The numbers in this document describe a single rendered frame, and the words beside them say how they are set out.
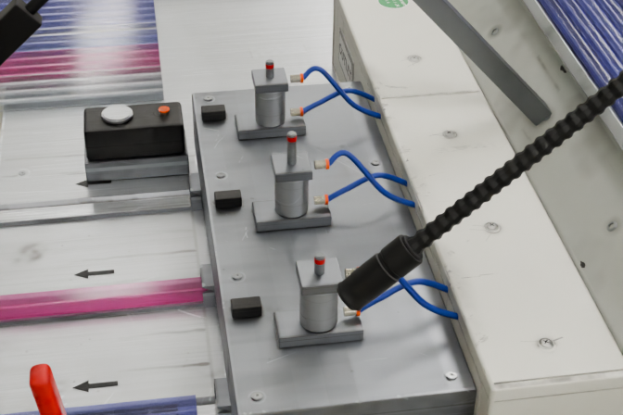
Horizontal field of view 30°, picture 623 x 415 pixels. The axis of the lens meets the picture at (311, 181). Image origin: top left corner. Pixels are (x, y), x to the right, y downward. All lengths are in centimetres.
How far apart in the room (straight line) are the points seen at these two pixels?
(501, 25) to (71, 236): 39
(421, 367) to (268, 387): 9
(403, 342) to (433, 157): 17
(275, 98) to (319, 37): 28
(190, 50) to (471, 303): 49
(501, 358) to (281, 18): 57
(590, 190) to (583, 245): 4
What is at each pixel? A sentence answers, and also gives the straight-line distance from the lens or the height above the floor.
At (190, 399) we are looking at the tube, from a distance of 72.
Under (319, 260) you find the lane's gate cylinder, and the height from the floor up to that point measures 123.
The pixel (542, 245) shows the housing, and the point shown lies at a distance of 73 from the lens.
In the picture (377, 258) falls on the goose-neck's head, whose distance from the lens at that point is 58.
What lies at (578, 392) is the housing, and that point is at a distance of 66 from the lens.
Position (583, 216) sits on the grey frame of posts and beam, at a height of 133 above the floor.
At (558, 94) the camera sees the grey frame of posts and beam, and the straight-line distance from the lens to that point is 87.
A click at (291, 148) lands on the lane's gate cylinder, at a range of 74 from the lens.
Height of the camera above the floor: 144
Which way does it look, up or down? 17 degrees down
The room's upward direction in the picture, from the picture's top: 50 degrees clockwise
